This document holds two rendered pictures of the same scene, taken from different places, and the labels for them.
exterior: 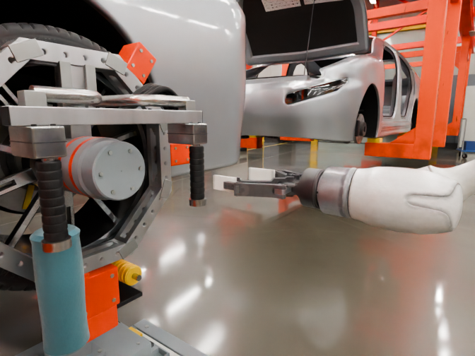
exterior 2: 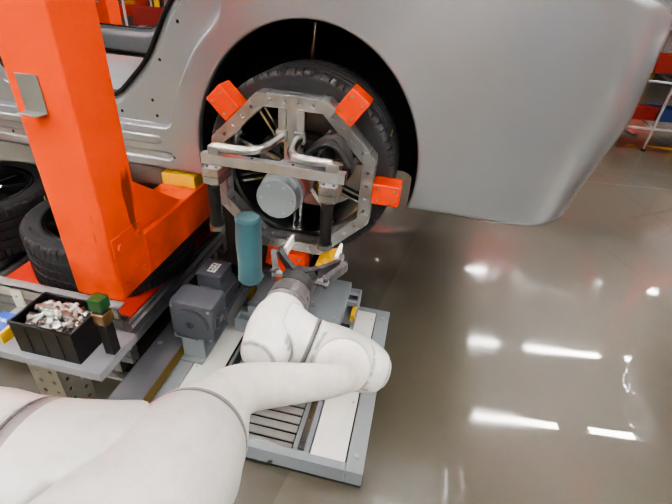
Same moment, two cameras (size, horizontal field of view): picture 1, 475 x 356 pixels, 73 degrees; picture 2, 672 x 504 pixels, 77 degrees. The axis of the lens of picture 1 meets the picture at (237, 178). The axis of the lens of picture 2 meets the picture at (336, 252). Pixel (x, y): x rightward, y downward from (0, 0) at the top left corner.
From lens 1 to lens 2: 104 cm
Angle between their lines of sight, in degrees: 62
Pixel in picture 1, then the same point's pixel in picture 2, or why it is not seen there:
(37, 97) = (213, 150)
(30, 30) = (282, 75)
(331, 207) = not seen: hidden behind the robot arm
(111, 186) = (268, 206)
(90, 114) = (241, 163)
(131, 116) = (270, 168)
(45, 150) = (207, 180)
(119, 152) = (275, 187)
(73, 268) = (246, 242)
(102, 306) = not seen: hidden behind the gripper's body
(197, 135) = (322, 196)
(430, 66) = not seen: outside the picture
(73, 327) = (244, 272)
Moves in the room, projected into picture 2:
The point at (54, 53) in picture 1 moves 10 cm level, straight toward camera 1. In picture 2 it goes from (276, 101) to (251, 107)
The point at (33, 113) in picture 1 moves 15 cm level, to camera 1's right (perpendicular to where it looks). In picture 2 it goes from (210, 158) to (221, 179)
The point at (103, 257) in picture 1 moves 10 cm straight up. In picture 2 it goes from (297, 245) to (298, 221)
